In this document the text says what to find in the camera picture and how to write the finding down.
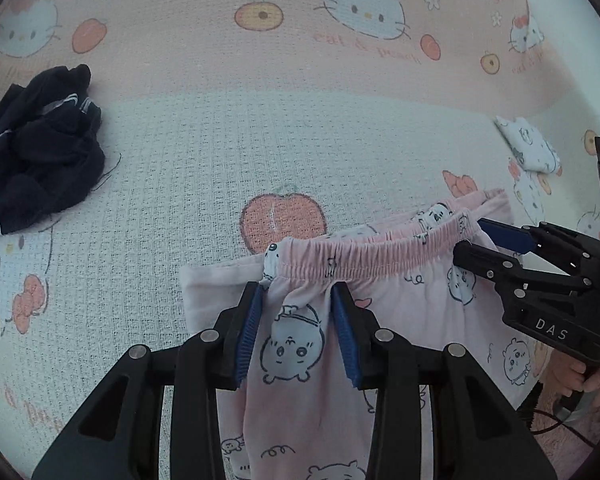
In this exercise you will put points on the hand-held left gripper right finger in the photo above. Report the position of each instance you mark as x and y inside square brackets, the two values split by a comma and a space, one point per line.
[345, 345]

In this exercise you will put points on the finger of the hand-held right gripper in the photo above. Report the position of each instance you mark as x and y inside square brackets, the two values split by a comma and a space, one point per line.
[505, 235]
[485, 265]

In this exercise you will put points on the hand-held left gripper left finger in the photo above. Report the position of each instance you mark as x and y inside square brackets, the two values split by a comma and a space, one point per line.
[247, 345]

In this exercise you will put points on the pink printed pajama pants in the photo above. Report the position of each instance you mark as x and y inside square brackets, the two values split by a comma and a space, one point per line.
[300, 350]

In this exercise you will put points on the person's right hand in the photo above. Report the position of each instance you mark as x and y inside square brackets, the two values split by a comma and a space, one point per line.
[572, 377]

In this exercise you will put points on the white printed folded garment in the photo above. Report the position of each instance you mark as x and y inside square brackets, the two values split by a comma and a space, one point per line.
[530, 147]

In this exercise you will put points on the person's pink fluffy clothing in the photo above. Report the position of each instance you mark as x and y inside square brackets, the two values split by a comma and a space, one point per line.
[565, 450]

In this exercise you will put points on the pink cat print blanket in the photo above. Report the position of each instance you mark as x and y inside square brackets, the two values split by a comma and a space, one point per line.
[180, 135]

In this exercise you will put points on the dark navy striped garment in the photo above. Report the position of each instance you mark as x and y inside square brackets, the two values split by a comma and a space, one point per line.
[40, 160]

